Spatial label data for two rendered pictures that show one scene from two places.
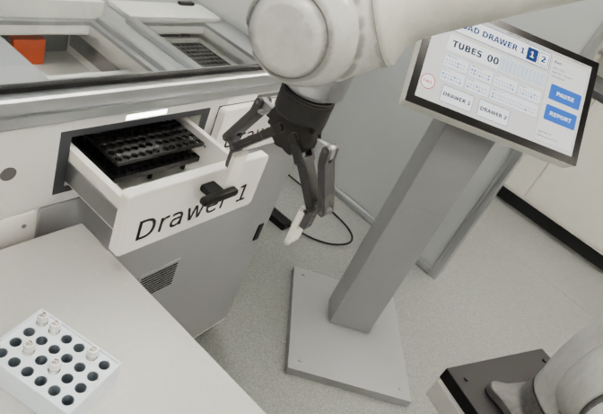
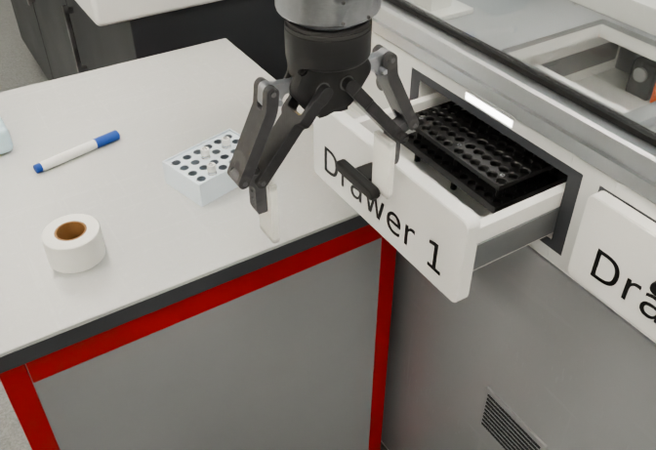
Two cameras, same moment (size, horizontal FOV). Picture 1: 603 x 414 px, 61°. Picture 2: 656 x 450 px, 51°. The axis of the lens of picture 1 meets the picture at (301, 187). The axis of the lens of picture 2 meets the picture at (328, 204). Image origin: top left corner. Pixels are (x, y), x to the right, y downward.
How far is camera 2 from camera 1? 104 cm
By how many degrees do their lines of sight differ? 94
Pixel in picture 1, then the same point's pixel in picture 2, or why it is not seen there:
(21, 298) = (301, 162)
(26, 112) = (393, 26)
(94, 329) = not seen: hidden behind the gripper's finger
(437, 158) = not seen: outside the picture
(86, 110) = (428, 53)
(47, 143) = (402, 71)
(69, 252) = not seen: hidden behind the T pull
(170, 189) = (343, 129)
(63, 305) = (291, 181)
